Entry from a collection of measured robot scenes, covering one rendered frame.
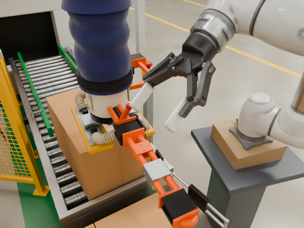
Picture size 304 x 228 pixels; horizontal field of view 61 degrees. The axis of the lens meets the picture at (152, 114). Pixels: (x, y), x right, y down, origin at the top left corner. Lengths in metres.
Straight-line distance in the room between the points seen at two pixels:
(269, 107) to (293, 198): 1.28
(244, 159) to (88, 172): 0.81
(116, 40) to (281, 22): 0.54
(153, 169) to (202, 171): 1.71
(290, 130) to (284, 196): 1.22
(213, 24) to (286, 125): 0.86
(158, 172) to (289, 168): 0.99
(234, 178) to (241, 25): 0.98
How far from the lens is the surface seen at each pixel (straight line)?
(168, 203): 0.71
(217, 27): 0.60
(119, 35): 0.94
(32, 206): 2.41
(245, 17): 0.62
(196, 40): 0.59
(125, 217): 1.52
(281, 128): 1.39
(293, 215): 2.43
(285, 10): 0.60
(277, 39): 0.61
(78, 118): 1.23
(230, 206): 1.81
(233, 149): 1.49
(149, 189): 1.66
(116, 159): 1.42
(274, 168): 1.60
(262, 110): 1.39
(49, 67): 3.20
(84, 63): 0.98
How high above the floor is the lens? 1.82
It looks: 36 degrees down
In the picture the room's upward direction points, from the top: straight up
